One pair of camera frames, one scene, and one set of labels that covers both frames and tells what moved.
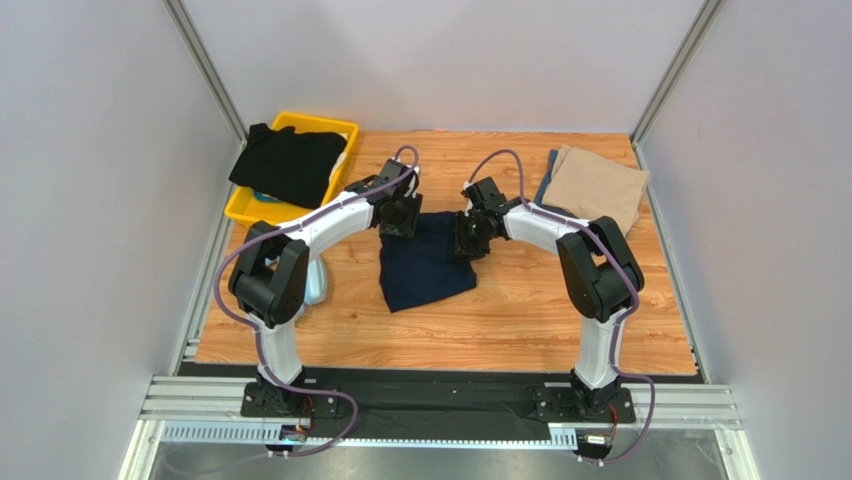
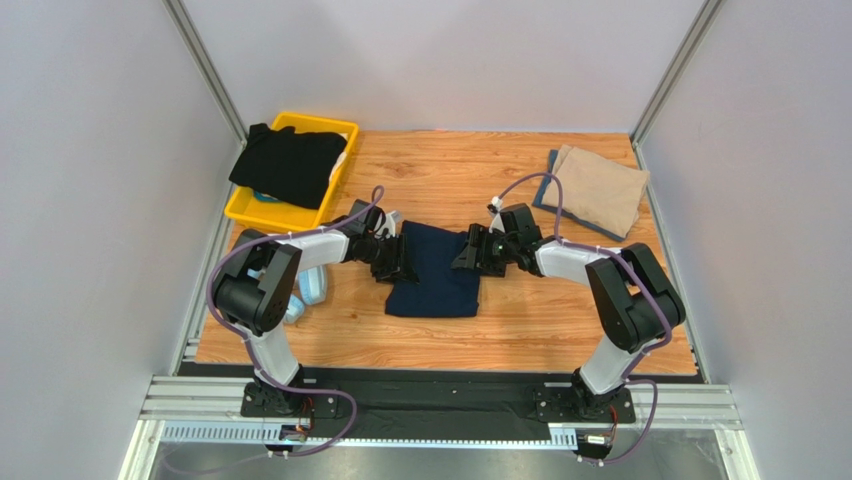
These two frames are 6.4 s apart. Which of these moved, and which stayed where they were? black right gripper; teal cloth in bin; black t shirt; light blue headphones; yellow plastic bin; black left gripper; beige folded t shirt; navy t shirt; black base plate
Moved: navy t shirt; black right gripper; black left gripper
Stayed: beige folded t shirt; light blue headphones; black base plate; black t shirt; yellow plastic bin; teal cloth in bin
